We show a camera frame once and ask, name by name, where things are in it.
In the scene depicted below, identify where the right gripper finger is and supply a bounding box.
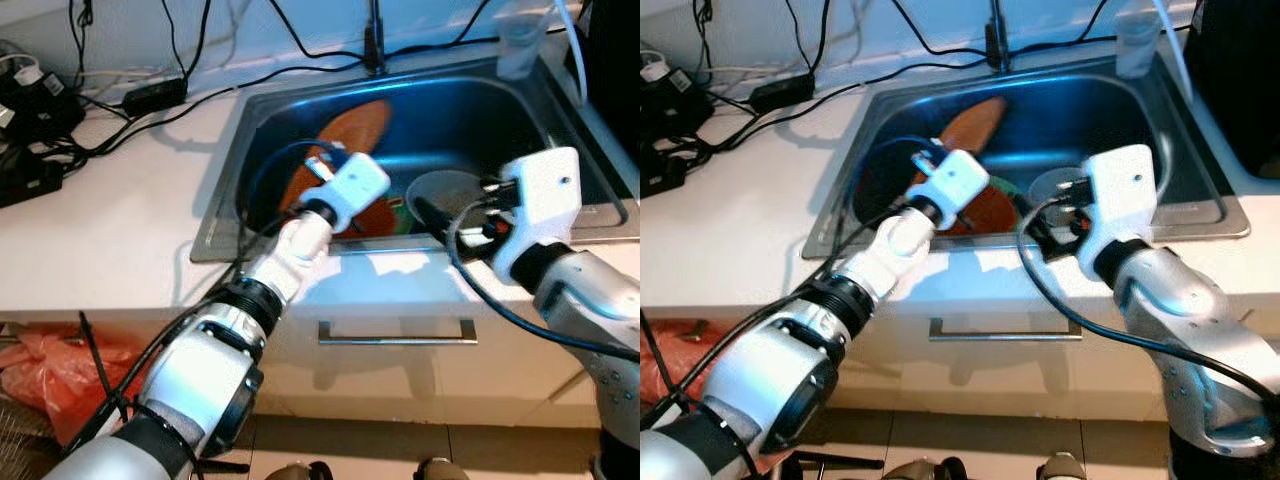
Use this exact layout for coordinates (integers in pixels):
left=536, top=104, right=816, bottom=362
left=1014, top=196, right=1059, bottom=251
left=415, top=196, right=473, bottom=253

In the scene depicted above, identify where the orange plastic plate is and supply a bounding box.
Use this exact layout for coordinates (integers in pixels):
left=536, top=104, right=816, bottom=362
left=278, top=100, right=393, bottom=216
left=885, top=95, right=1009, bottom=206

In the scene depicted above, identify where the white kitchen cabinet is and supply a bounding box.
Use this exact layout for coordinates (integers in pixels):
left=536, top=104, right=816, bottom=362
left=830, top=300, right=1191, bottom=426
left=0, top=300, right=641, bottom=431

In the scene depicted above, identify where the grey bowl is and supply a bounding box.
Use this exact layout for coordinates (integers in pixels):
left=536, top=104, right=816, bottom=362
left=405, top=170, right=503, bottom=238
left=1030, top=167, right=1096, bottom=216

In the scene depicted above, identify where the stainless steel sink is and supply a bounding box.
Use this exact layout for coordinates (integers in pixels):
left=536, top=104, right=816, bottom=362
left=803, top=50, right=1251, bottom=261
left=190, top=55, right=634, bottom=264

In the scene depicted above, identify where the dark metal faucet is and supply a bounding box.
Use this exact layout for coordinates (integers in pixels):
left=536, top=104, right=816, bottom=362
left=985, top=0, right=1012, bottom=73
left=362, top=0, right=390, bottom=77

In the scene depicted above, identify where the black power adapter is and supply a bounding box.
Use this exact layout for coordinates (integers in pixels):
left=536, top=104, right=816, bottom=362
left=748, top=72, right=817, bottom=113
left=122, top=78, right=190, bottom=117

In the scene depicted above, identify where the clear plastic cup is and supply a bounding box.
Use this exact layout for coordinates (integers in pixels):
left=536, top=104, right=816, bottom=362
left=497, top=3, right=554, bottom=81
left=1115, top=0, right=1167, bottom=79

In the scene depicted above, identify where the black appliance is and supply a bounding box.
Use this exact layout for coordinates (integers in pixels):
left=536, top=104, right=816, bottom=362
left=575, top=0, right=641, bottom=169
left=1185, top=0, right=1280, bottom=183

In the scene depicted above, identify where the black charger pile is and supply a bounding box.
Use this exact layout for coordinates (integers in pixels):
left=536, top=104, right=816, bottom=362
left=0, top=40, right=89, bottom=209
left=640, top=45, right=719, bottom=199

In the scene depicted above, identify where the red plastic bag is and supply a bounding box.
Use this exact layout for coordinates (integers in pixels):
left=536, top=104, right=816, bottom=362
left=0, top=330, right=153, bottom=446
left=640, top=320, right=719, bottom=409

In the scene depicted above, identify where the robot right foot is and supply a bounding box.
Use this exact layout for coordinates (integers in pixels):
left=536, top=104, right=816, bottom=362
left=1033, top=452, right=1093, bottom=480
left=413, top=456, right=473, bottom=480

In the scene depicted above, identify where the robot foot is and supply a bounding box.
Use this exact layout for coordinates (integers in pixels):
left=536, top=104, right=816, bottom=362
left=413, top=456, right=473, bottom=480
left=1033, top=452, right=1093, bottom=480
left=263, top=460, right=338, bottom=480
left=878, top=457, right=963, bottom=480

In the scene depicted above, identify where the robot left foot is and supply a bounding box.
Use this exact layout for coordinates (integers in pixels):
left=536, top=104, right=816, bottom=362
left=263, top=460, right=338, bottom=480
left=878, top=457, right=963, bottom=480

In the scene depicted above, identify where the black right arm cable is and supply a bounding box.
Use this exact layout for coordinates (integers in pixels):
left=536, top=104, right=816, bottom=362
left=1016, top=195, right=1280, bottom=411
left=445, top=195, right=641, bottom=363

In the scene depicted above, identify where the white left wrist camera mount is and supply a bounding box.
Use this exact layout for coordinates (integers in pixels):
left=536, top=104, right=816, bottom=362
left=300, top=150, right=392, bottom=234
left=908, top=148, right=992, bottom=230

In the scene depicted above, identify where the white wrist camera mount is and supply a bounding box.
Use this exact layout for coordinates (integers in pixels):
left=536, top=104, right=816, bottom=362
left=487, top=147, right=584, bottom=282
left=1075, top=143, right=1162, bottom=282
left=300, top=150, right=392, bottom=234
left=908, top=148, right=992, bottom=230

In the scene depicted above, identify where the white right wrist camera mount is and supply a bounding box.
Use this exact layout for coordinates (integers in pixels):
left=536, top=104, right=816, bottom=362
left=487, top=147, right=584, bottom=282
left=1075, top=143, right=1162, bottom=282

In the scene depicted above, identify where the black counter cable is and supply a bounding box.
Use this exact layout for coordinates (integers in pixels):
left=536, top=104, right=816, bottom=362
left=690, top=30, right=1121, bottom=151
left=60, top=35, right=501, bottom=161

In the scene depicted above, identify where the long metal drawer handle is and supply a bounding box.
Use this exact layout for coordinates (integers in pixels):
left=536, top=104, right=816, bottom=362
left=318, top=318, right=479, bottom=348
left=928, top=316, right=1093, bottom=344

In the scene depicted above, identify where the black draped wall cable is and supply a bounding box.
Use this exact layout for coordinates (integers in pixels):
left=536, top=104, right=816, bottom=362
left=890, top=0, right=1111, bottom=56
left=265, top=0, right=496, bottom=59

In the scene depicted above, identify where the white hose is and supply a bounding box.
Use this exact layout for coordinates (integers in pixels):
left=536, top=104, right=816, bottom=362
left=1150, top=0, right=1197, bottom=101
left=553, top=0, right=593, bottom=106

